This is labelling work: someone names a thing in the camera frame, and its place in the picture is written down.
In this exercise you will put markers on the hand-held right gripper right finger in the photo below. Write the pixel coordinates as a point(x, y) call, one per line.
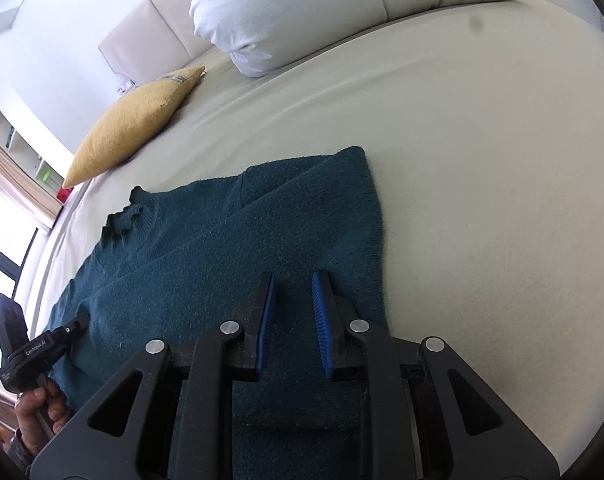
point(324, 330)

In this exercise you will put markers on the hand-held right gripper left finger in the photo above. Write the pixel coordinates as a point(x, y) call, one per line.
point(267, 320)

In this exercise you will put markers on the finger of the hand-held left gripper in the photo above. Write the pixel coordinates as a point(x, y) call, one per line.
point(74, 326)

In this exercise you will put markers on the dark teal knit sweater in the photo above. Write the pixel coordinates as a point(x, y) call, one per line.
point(206, 250)

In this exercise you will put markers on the person's left forearm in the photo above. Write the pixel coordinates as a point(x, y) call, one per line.
point(17, 452)

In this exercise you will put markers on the person's left hand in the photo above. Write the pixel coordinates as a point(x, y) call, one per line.
point(31, 407)

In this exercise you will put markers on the black framed window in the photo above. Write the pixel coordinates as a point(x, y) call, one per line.
point(4, 260)

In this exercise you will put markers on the red box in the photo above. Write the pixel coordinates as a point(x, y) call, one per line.
point(64, 194)

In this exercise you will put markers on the beige curtain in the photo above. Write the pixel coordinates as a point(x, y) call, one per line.
point(19, 185)

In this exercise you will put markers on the white shelf unit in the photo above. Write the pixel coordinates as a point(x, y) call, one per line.
point(16, 145)

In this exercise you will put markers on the bed with cream sheet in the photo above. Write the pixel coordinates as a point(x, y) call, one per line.
point(472, 185)

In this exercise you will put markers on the yellow pillow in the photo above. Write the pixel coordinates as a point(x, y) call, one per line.
point(126, 125)

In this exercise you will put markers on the beige padded headboard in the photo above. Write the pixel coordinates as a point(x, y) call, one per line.
point(146, 40)

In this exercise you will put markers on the white pillow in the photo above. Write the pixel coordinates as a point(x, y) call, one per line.
point(322, 5)

